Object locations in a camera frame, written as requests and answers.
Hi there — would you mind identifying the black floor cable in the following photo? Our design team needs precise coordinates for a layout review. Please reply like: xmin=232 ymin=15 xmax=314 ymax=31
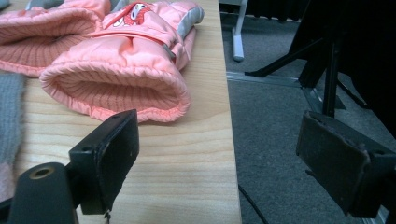
xmin=237 ymin=184 xmax=272 ymax=224

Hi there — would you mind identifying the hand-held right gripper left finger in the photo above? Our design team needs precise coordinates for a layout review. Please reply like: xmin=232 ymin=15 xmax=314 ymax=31
xmin=64 ymin=108 xmax=140 ymax=216

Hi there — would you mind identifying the pink ski glove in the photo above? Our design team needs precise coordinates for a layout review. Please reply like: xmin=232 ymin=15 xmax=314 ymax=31
xmin=0 ymin=0 xmax=111 ymax=77
xmin=39 ymin=0 xmax=205 ymax=123

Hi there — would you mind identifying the grey knit glove pink cuff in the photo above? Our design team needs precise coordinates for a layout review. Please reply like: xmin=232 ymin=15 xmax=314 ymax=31
xmin=0 ymin=72 xmax=28 ymax=203

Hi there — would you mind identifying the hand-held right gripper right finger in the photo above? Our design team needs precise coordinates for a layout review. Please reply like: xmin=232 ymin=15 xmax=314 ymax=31
xmin=295 ymin=110 xmax=396 ymax=218

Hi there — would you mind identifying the white metal table frame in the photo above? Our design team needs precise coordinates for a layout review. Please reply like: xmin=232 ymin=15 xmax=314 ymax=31
xmin=232 ymin=0 xmax=250 ymax=63

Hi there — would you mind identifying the black tripod stand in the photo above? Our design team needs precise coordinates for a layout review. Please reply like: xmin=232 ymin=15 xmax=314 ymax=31
xmin=245 ymin=31 xmax=372 ymax=118
xmin=289 ymin=0 xmax=396 ymax=139

